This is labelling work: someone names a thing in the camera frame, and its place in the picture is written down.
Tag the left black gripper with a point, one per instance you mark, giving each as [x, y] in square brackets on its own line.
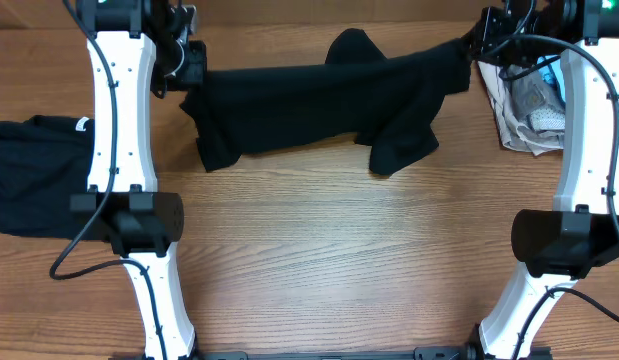
[196, 52]

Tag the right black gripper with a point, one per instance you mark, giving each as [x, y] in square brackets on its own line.
[486, 31]

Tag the black t-shirt with logo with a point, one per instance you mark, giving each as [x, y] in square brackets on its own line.
[388, 103]

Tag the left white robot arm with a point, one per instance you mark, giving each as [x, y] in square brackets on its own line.
[138, 49]

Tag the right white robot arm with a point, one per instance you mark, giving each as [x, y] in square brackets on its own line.
[555, 249]

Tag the grey folded shorts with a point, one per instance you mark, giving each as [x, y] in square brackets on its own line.
[531, 92]

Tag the light blue printed t-shirt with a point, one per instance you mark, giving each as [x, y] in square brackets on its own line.
[552, 74]

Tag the white patterned folded cloth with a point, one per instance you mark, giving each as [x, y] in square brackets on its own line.
[546, 119]

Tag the beige folded garment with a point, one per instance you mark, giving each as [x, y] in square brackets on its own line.
[515, 133]

